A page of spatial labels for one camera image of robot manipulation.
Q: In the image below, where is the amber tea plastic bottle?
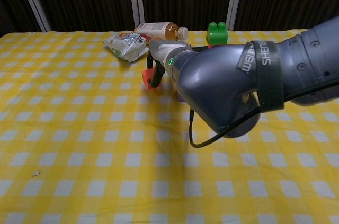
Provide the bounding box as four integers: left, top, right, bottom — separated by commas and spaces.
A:
133, 21, 189, 42

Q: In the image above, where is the black printed velcro strap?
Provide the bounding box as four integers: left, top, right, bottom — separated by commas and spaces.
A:
237, 40, 286, 113

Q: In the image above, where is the green toy building brick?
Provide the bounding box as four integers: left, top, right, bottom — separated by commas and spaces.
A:
206, 22, 229, 46

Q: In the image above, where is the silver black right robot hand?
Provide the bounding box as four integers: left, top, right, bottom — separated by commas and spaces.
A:
147, 39, 192, 88

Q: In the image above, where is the yellow white checkered tablecloth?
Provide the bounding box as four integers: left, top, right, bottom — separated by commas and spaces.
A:
0, 28, 339, 224

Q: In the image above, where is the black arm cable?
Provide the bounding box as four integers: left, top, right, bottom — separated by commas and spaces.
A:
188, 110, 262, 148

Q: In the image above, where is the white crinkled snack bag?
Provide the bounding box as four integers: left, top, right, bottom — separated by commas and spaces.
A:
102, 31, 149, 63

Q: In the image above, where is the small red foam cube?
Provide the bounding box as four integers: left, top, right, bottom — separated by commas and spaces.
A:
141, 67, 159, 90

